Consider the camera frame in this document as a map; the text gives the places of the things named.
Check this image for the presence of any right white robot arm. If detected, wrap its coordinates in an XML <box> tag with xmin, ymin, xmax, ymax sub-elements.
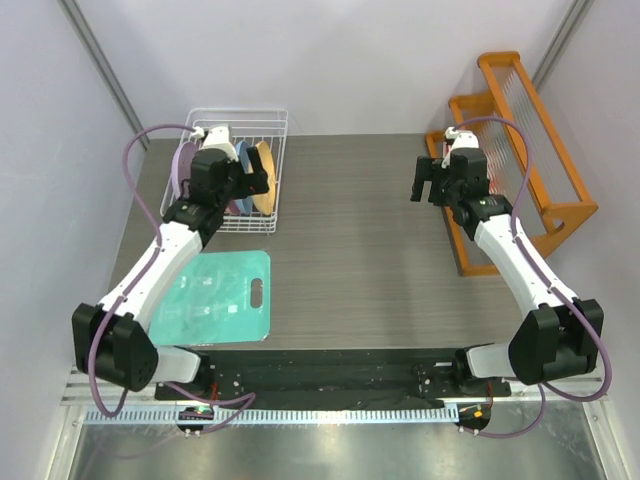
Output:
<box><xmin>411</xmin><ymin>148</ymin><xmax>604</xmax><ymax>395</ymax></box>

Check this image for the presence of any orange wooden shelf rack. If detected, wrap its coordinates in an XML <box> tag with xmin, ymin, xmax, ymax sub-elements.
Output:
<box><xmin>449</xmin><ymin>51</ymin><xmax>598</xmax><ymax>258</ymax></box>

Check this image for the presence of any teal folding board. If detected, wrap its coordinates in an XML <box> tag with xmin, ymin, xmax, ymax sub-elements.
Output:
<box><xmin>149</xmin><ymin>250</ymin><xmax>271</xmax><ymax>346</ymax></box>

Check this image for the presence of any purple plate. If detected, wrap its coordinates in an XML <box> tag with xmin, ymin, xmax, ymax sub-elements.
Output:
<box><xmin>170</xmin><ymin>141</ymin><xmax>199</xmax><ymax>198</ymax></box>

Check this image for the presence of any white wire dish rack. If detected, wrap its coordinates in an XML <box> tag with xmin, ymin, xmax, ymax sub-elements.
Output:
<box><xmin>160</xmin><ymin>107</ymin><xmax>288</xmax><ymax>234</ymax></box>

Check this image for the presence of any blue plate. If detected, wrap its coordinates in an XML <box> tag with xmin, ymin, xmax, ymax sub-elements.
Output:
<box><xmin>233</xmin><ymin>140</ymin><xmax>254</xmax><ymax>215</ymax></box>

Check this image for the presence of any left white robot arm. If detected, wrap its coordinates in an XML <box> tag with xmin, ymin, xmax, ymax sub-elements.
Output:
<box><xmin>71</xmin><ymin>142</ymin><xmax>275</xmax><ymax>399</ymax></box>

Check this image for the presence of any orange plate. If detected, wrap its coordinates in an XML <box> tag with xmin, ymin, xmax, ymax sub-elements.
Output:
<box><xmin>253</xmin><ymin>141</ymin><xmax>277</xmax><ymax>215</ymax></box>

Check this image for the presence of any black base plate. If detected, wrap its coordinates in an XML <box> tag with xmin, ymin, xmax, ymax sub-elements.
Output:
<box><xmin>186</xmin><ymin>348</ymin><xmax>511</xmax><ymax>411</ymax></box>

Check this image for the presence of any white slotted cable duct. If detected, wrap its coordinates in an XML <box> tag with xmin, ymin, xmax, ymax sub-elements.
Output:
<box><xmin>84</xmin><ymin>404</ymin><xmax>459</xmax><ymax>427</ymax></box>

